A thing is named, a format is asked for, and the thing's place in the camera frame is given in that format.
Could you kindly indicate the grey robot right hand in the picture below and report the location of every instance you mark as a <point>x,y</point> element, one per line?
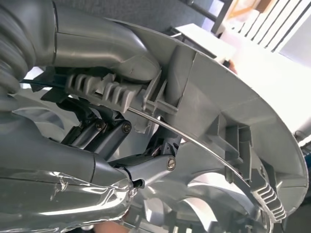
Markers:
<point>48,180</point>

